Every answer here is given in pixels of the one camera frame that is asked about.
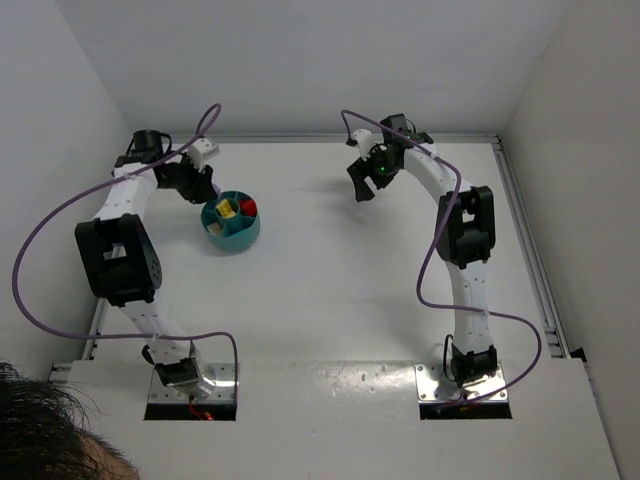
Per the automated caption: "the small red lego brick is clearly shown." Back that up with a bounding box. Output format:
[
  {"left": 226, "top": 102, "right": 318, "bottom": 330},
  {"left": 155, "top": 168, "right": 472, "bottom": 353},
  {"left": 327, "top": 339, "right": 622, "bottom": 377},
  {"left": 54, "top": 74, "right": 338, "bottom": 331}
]
[{"left": 239, "top": 199, "right": 258, "bottom": 218}]

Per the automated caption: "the long yellow lego brick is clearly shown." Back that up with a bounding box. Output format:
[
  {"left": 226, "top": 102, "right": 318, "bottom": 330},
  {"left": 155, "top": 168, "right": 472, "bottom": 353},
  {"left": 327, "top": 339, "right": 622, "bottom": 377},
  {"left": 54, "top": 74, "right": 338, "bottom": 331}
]
[{"left": 215, "top": 198, "right": 239, "bottom": 220}]

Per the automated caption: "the lavender lego brick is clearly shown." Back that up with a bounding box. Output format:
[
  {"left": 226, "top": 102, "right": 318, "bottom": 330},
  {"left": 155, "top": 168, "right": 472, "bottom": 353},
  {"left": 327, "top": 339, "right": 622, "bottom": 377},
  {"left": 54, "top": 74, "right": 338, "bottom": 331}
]
[{"left": 207, "top": 223, "right": 222, "bottom": 236}]

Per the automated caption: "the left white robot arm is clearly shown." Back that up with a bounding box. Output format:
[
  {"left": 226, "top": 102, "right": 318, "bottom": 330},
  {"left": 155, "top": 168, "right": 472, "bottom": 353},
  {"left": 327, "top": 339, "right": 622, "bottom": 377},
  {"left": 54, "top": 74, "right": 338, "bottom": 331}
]
[{"left": 75, "top": 130, "right": 219, "bottom": 400}]

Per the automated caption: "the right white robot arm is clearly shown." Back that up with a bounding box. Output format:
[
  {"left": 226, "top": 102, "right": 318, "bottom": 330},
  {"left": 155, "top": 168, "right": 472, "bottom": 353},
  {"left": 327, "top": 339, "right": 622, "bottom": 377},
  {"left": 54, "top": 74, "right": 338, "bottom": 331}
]
[{"left": 346, "top": 114, "right": 498, "bottom": 386}]

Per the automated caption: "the teal round divided container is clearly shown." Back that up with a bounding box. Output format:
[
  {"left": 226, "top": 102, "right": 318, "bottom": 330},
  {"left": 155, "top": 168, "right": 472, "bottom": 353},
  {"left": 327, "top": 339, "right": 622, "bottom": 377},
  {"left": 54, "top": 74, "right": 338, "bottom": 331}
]
[{"left": 201, "top": 190, "right": 261, "bottom": 254}]

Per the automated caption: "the person's dark-haired head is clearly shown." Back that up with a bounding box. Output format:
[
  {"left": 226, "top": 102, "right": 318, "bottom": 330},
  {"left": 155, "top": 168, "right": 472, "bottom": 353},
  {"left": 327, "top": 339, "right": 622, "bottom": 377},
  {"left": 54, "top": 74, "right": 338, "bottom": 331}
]
[{"left": 1, "top": 362, "right": 140, "bottom": 479}]

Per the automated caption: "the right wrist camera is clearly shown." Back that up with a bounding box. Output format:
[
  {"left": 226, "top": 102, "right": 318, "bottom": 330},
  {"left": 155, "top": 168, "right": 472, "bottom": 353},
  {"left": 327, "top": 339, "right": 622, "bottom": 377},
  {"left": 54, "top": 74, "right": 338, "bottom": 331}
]
[{"left": 346, "top": 129, "right": 378, "bottom": 160}]

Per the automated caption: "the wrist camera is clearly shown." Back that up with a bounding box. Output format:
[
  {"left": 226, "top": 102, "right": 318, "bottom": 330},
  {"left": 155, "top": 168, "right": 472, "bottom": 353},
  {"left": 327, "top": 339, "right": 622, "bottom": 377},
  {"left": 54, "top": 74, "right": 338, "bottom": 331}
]
[
  {"left": 346, "top": 129, "right": 378, "bottom": 160},
  {"left": 187, "top": 138, "right": 220, "bottom": 169}
]

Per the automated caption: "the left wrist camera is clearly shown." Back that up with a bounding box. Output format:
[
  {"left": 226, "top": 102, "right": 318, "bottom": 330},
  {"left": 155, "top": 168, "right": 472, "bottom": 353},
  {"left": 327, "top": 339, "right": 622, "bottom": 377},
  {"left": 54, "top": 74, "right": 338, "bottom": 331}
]
[{"left": 187, "top": 138, "right": 220, "bottom": 169}]

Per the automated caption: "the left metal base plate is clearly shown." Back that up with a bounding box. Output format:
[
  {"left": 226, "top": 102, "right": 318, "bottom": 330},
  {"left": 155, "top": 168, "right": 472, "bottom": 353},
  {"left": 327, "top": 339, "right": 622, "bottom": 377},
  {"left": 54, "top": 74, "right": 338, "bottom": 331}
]
[{"left": 147, "top": 363, "right": 235, "bottom": 404}]

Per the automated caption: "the metal base plate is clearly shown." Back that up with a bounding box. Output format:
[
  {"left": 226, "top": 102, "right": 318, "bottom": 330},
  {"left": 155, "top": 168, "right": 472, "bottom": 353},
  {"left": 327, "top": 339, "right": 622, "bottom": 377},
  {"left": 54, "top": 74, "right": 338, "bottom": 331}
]
[
  {"left": 147, "top": 363, "right": 235, "bottom": 404},
  {"left": 414, "top": 364, "right": 508, "bottom": 405}
]

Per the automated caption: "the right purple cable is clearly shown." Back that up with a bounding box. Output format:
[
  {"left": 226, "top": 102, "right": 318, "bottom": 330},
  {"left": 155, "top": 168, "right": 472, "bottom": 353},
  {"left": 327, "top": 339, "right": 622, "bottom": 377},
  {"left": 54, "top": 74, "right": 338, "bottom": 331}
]
[{"left": 339, "top": 109, "right": 544, "bottom": 405}]

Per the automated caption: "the purple cable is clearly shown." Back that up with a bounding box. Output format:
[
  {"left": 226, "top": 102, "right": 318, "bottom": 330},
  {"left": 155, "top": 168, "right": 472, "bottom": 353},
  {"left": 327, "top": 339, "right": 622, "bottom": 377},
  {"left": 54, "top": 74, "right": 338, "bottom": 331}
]
[
  {"left": 11, "top": 102, "right": 239, "bottom": 401},
  {"left": 339, "top": 109, "right": 544, "bottom": 405}
]

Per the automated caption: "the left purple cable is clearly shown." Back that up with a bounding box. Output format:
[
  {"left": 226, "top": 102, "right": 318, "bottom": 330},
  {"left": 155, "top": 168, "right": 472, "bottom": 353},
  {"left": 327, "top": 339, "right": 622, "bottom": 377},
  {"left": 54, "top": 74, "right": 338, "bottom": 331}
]
[{"left": 11, "top": 102, "right": 239, "bottom": 401}]

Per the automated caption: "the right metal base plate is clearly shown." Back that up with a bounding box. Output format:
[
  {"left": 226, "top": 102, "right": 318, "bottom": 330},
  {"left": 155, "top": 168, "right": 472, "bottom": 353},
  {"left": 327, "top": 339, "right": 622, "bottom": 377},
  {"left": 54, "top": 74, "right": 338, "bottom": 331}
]
[{"left": 414, "top": 364, "right": 508, "bottom": 405}]

